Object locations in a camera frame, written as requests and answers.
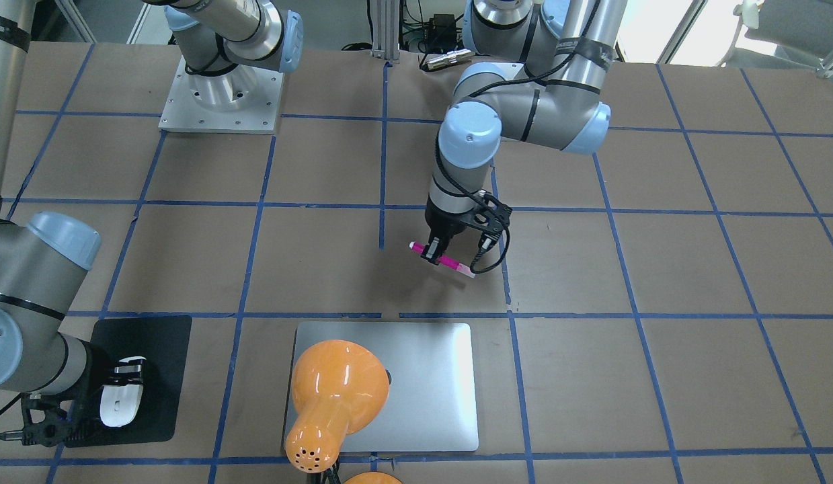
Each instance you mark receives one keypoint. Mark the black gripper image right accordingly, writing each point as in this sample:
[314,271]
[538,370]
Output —
[440,222]

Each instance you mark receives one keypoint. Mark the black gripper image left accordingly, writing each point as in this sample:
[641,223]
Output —
[87,382]

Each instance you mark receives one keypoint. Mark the pink pen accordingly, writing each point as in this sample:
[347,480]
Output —
[445,261]

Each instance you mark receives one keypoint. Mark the white computer mouse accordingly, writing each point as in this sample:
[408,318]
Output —
[119,404]

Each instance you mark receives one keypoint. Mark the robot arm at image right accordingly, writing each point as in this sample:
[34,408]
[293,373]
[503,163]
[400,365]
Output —
[543,87]

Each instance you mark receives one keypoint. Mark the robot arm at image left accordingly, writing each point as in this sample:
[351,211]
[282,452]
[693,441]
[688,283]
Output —
[44,262]

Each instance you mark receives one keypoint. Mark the black mousepad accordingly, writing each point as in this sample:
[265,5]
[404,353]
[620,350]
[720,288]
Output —
[164,342]

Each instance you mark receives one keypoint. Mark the silver notebook laptop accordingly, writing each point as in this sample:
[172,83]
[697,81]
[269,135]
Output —
[432,406]

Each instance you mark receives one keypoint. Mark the orange desk lamp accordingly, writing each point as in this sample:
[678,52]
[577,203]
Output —
[338,387]

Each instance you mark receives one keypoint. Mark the silver metal connector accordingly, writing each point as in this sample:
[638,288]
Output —
[440,61]

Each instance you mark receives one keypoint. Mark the black electronics box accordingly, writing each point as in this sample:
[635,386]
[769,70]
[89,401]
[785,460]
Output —
[441,32]

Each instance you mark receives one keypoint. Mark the grey chair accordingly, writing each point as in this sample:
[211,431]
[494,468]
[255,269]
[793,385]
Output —
[801,30]

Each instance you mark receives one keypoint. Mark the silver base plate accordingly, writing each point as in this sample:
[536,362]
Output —
[505,71]
[244,101]

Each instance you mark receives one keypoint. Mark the aluminium frame post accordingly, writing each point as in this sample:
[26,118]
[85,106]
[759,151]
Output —
[385,23]

